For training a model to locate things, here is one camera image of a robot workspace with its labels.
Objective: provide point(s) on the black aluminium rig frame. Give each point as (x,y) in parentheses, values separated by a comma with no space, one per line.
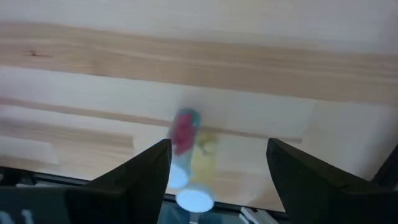
(18,174)

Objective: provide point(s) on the tube with yellow tablets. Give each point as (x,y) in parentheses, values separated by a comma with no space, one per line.
(203,165)

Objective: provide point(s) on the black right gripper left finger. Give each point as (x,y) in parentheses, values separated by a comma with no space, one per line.
(149,174)

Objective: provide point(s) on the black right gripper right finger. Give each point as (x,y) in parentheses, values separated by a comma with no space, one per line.
(311,193)

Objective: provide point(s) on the teal pill bottle red pills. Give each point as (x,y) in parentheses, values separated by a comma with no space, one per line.
(185,133)

